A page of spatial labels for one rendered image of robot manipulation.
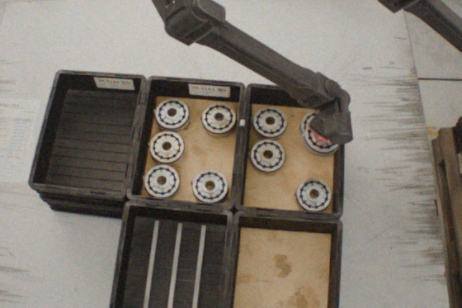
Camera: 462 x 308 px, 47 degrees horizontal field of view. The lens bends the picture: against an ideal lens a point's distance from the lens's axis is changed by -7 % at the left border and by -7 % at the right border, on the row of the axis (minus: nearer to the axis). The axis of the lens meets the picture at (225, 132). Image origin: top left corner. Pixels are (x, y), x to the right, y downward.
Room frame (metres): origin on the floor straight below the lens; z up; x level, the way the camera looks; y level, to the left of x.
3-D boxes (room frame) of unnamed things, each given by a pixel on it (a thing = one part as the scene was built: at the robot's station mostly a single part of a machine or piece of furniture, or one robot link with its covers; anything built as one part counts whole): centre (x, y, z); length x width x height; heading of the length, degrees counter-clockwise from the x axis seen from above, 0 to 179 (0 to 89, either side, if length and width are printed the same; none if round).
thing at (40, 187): (0.72, 0.40, 0.92); 0.40 x 0.30 x 0.02; 174
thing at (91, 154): (0.72, 0.40, 0.87); 0.40 x 0.30 x 0.11; 174
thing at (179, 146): (0.69, 0.17, 0.86); 0.10 x 0.10 x 0.01
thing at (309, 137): (0.65, -0.26, 1.02); 0.10 x 0.10 x 0.01
